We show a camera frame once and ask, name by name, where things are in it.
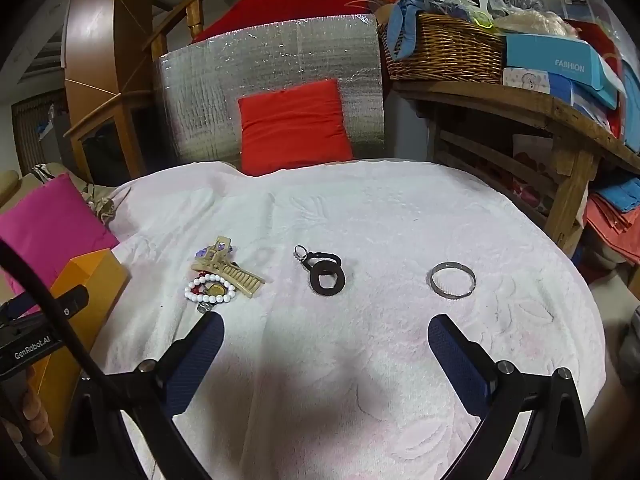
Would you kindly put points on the person's left hand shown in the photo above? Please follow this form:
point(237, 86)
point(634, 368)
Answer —
point(35, 410)

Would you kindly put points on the teal cardboard box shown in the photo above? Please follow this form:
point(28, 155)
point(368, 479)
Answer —
point(550, 57)

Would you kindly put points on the pink pillow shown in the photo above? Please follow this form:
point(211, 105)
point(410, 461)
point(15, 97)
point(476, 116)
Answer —
point(50, 220)

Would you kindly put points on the white patterned box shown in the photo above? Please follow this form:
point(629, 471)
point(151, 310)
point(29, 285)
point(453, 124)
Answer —
point(525, 80)

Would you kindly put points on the beige hair claw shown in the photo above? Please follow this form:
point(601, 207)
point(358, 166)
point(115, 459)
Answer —
point(240, 275)

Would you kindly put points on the folded orange cloth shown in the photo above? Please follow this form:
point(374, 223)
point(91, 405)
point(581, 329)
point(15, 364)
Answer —
point(610, 222)

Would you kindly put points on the folded blue cloth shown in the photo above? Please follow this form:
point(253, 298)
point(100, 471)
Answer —
point(617, 195)

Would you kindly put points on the orange cardboard box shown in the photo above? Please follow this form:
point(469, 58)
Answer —
point(95, 270)

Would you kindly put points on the curved wooden panel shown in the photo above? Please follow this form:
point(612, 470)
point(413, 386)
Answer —
point(100, 35)

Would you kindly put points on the silver foil mat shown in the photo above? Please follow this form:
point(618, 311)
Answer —
point(200, 110)

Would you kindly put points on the small red cushion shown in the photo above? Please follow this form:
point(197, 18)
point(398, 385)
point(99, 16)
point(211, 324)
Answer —
point(295, 125)

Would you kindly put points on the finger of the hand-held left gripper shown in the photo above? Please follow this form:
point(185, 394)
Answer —
point(72, 297)
point(12, 307)

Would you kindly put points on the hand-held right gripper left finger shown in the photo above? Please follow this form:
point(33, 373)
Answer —
point(200, 355)

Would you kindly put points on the large red cushion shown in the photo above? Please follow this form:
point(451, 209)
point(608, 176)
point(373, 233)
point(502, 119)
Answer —
point(290, 0)

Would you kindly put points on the wooden stair railing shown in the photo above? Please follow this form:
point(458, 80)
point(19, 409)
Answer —
point(195, 15)

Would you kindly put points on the silver bangle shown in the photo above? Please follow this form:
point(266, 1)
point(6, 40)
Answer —
point(440, 292)

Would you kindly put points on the beige sofa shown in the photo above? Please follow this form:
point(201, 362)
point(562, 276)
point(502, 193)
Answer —
point(10, 180)

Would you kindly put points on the red paper bag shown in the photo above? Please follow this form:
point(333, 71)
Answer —
point(607, 60)

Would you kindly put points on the beige cloth bag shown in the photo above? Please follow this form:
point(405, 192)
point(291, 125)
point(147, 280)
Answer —
point(102, 205)

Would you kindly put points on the gold pendant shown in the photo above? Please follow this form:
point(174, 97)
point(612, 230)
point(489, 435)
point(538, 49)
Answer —
point(216, 290)

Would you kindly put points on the wicker basket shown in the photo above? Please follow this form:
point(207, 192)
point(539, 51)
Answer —
point(440, 50)

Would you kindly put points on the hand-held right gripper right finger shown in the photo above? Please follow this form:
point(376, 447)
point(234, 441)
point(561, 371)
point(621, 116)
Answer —
point(450, 355)

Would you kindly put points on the clear plastic bag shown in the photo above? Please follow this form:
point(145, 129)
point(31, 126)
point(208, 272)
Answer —
point(530, 22)

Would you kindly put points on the white towel blanket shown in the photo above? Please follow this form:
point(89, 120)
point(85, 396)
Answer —
point(350, 210)

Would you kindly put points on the wooden table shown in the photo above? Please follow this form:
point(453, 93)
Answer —
point(500, 105)

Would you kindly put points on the small silver clip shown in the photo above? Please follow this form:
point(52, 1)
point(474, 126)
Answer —
point(204, 307)

